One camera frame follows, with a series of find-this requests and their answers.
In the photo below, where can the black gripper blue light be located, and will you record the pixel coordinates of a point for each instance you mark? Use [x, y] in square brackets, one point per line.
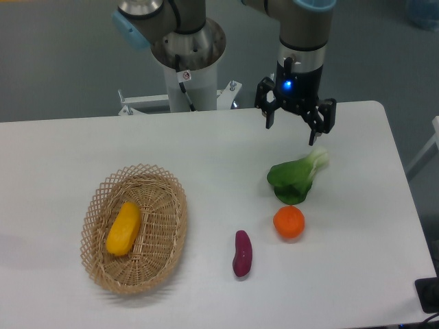
[297, 93]

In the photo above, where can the yellow mango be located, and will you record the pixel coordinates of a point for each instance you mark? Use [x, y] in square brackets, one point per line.
[124, 230]

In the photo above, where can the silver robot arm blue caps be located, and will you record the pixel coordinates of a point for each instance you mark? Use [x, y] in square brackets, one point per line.
[188, 45]

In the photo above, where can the woven wicker basket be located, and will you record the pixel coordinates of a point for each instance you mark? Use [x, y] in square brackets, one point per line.
[161, 238]

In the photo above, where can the green bok choy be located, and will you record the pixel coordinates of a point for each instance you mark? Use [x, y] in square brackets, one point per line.
[293, 180]

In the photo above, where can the orange fruit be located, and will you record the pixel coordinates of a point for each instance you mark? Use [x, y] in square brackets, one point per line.
[289, 222]

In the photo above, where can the blue object top right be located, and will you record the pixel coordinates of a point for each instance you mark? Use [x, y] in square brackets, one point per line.
[423, 13]

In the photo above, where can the purple sweet potato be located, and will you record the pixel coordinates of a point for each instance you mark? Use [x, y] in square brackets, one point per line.
[242, 260]

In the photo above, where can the black device at table edge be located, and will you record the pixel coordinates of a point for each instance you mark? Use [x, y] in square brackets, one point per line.
[427, 291]

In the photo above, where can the white frame at right edge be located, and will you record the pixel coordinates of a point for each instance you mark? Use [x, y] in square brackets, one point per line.
[425, 154]

